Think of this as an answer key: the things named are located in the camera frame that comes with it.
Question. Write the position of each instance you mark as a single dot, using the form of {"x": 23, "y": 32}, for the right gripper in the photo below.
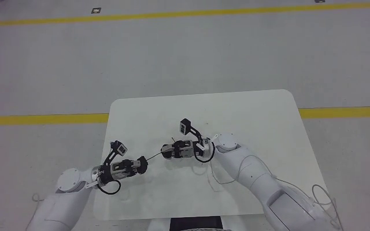
{"x": 193, "y": 150}

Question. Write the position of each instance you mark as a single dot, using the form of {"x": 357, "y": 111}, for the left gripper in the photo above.
{"x": 117, "y": 168}

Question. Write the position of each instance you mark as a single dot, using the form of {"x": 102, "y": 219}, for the thin black zip tie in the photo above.
{"x": 153, "y": 156}

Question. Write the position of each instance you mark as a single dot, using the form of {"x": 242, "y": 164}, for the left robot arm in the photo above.
{"x": 63, "y": 202}

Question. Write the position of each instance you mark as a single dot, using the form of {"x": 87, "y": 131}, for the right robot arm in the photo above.
{"x": 260, "y": 179}

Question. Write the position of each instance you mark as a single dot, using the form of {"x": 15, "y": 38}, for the robot body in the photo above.
{"x": 196, "y": 223}

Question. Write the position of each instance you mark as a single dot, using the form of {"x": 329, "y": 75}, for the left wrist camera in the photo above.
{"x": 121, "y": 149}

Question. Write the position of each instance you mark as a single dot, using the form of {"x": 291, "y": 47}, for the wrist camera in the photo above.
{"x": 185, "y": 126}
{"x": 121, "y": 149}

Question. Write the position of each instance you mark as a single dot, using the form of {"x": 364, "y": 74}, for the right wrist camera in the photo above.
{"x": 185, "y": 126}

